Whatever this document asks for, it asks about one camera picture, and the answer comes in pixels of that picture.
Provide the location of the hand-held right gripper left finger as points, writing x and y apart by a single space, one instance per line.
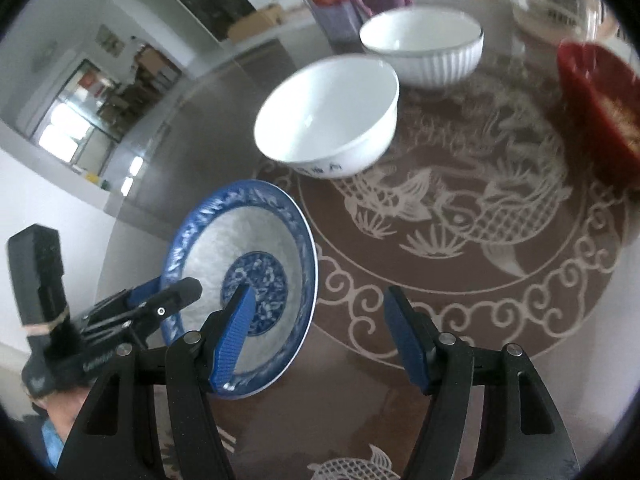
235 340

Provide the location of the glass electric kettle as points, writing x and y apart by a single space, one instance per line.
550 15

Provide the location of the white ribbed bowl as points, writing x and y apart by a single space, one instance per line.
425 35

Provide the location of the blue and white patterned bowl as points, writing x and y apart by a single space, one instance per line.
250 240

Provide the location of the tall printed tin can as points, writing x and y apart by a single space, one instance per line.
332 10

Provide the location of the plain white bowl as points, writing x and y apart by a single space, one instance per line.
325 110

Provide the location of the framed wall picture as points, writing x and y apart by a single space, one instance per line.
110 41

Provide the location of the person's left hand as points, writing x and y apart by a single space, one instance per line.
60 410

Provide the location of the red flower-shaped plate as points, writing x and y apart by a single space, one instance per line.
595 110

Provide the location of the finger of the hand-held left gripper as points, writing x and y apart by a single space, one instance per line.
175 295
144 294

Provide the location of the wooden dining chair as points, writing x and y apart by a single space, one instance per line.
150 62

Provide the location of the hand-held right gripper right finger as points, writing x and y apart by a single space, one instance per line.
407 342

